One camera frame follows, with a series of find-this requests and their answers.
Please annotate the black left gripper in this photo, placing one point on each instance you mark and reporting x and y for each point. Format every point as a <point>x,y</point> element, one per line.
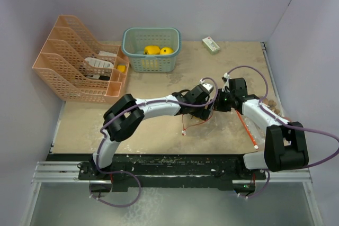
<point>202,113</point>

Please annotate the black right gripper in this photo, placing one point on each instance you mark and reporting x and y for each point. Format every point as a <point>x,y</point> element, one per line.
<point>217,106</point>

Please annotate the clear zip bag red seal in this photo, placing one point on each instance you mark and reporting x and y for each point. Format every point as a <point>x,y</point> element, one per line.
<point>194,127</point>

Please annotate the yellow fake lemon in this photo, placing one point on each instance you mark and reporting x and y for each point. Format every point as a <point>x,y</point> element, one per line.
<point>166,51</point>

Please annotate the yellow fake bell pepper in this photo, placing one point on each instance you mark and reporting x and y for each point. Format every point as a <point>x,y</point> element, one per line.
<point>151,50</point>

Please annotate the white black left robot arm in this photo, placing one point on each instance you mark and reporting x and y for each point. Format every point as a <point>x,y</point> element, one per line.
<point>122,119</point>

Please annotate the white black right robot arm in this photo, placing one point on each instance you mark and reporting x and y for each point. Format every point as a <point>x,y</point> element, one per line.
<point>284,147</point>

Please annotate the brown fake mushrooms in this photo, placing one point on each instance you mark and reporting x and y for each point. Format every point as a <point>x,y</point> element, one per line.
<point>272,105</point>

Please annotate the small white green box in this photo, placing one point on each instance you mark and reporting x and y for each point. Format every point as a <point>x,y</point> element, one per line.
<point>210,45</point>

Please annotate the small yellow item in organizer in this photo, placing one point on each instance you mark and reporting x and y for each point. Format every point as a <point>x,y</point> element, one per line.
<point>121,68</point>

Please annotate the light blue plastic basket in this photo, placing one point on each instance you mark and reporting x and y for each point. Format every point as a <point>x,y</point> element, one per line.
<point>134,41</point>

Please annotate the orange mesh file organizer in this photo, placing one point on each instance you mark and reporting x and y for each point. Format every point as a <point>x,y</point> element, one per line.
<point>61,60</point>

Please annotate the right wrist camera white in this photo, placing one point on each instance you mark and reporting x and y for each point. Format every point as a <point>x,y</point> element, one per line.
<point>225,79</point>

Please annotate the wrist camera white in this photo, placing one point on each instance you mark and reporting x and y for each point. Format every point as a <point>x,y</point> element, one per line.
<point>207,87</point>
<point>225,79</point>

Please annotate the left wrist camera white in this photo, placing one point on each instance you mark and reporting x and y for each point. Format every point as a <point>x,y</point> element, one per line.
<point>207,87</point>

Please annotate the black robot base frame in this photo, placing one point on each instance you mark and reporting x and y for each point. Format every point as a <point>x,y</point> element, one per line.
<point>223,172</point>

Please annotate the aluminium rail frame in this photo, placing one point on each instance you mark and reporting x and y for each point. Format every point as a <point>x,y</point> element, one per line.
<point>48,172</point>

